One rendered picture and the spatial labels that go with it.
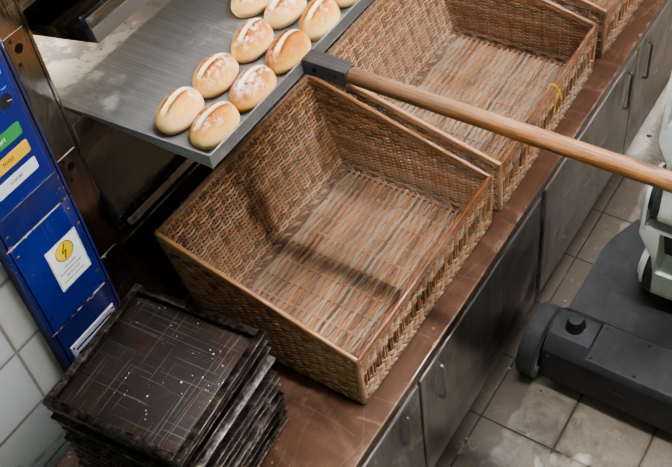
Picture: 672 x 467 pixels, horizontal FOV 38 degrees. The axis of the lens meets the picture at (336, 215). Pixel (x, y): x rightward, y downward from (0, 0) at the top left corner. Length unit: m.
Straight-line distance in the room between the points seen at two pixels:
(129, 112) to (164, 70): 0.12
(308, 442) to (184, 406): 0.35
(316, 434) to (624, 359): 0.89
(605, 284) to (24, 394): 1.50
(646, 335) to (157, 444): 1.38
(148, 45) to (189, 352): 0.57
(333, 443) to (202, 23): 0.84
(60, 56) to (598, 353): 1.45
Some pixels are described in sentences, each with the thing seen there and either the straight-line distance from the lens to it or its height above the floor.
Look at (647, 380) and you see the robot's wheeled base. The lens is 2.48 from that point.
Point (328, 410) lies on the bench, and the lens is 1.96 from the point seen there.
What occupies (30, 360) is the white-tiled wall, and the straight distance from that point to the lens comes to 1.89.
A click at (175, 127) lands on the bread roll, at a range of 1.62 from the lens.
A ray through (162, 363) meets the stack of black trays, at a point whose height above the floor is 0.87.
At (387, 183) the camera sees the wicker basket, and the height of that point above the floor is 0.59.
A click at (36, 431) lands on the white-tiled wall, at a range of 2.00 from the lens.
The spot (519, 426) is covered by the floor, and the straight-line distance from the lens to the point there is 2.60.
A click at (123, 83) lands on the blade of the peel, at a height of 1.18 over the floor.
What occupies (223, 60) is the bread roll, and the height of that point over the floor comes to 1.23.
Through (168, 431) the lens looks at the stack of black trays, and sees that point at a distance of 1.65.
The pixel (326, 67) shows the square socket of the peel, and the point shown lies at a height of 1.21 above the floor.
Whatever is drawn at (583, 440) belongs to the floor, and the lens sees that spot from 2.59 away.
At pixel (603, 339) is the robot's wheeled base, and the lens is 2.53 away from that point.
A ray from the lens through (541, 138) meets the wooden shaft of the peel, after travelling 1.52.
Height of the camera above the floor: 2.25
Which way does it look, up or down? 47 degrees down
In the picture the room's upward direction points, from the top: 9 degrees counter-clockwise
